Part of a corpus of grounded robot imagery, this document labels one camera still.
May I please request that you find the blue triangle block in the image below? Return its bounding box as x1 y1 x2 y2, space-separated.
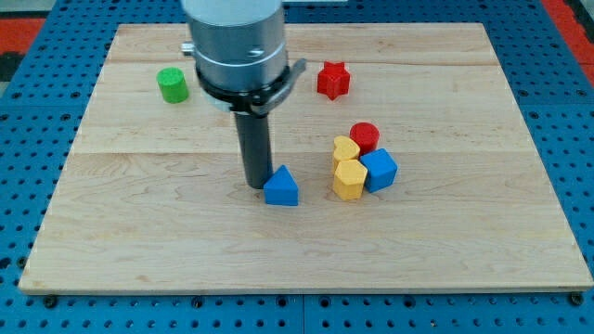
264 165 299 206

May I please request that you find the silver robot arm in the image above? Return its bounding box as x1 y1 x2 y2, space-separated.
181 0 306 118

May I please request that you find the yellow heart block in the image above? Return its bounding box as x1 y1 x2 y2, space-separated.
332 135 360 171

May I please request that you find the yellow hexagon block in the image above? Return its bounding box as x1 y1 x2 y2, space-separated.
332 160 368 200

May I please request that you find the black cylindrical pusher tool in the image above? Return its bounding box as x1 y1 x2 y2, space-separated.
235 113 273 189

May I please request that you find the red cylinder block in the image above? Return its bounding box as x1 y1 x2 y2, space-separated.
349 122 380 155

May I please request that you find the blue cube block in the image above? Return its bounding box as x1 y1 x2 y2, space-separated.
360 148 398 193

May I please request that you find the red star block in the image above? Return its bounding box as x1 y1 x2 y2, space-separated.
316 61 351 100

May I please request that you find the wooden board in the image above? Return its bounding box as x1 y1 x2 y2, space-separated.
19 23 593 295

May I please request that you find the green cylinder block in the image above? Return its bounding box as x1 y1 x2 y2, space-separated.
156 67 189 104

